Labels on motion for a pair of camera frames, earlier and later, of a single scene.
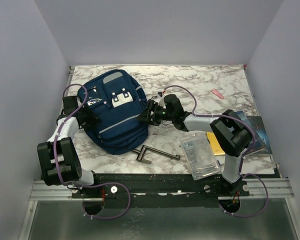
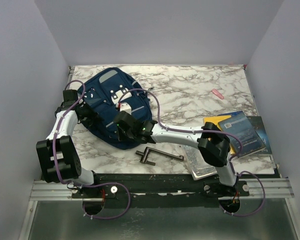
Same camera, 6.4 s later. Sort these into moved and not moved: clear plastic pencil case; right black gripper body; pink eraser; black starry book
Moved: right black gripper body
Not moved: clear plastic pencil case; pink eraser; black starry book
